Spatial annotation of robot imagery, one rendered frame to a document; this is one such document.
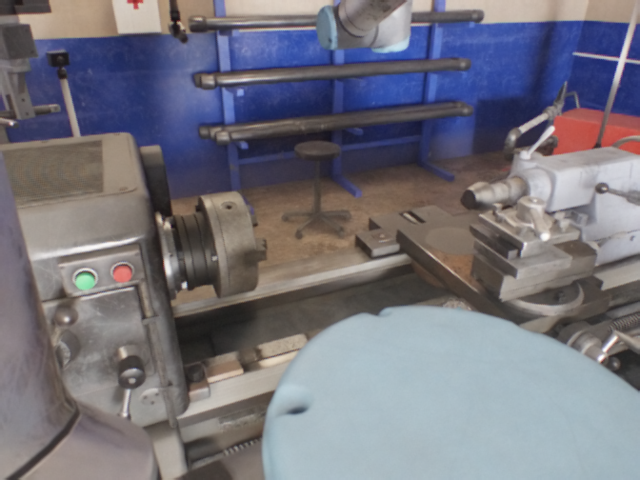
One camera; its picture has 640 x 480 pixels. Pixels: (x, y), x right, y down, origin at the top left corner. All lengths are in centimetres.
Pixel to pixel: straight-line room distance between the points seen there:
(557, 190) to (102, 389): 132
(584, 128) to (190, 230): 342
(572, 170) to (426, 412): 149
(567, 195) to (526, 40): 416
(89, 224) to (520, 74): 526
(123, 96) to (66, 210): 325
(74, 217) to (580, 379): 77
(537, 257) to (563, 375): 106
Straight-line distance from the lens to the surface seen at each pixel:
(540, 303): 130
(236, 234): 104
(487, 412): 17
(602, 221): 175
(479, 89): 541
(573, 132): 411
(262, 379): 114
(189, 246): 107
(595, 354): 132
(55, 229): 85
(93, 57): 403
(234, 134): 375
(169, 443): 107
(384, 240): 162
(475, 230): 129
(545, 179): 159
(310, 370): 17
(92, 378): 97
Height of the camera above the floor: 164
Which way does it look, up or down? 28 degrees down
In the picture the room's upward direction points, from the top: straight up
